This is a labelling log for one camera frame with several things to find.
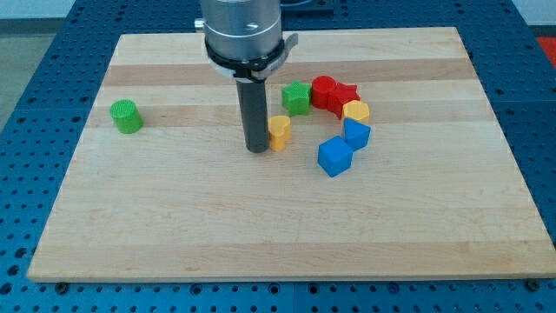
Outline yellow pentagon block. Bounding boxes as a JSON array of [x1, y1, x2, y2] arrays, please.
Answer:
[[341, 100, 370, 124]]

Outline red cylinder block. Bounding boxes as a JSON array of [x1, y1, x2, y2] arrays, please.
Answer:
[[311, 76, 336, 110]]

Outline green star block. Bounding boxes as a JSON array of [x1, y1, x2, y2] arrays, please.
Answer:
[[281, 81, 311, 117]]

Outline black clamp ring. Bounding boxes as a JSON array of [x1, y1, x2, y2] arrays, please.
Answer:
[[203, 32, 300, 84]]

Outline yellow heart block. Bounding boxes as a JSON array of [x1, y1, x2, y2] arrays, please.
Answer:
[[268, 116, 292, 151]]

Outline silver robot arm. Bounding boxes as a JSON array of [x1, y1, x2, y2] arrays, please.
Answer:
[[200, 0, 289, 153]]

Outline blue cube block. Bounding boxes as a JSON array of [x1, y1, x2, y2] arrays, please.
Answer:
[[317, 136, 354, 177]]

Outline wooden board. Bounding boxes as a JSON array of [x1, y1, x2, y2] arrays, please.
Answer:
[[28, 27, 555, 283]]

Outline green cylinder block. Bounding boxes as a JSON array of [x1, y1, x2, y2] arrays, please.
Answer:
[[109, 99, 143, 134]]

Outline red star block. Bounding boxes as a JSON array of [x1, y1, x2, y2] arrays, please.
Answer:
[[327, 83, 361, 119]]

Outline blue triangle block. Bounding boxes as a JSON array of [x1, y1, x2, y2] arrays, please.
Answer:
[[341, 118, 372, 150]]

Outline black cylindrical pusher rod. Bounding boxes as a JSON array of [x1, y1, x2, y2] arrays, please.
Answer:
[[236, 82, 269, 153]]

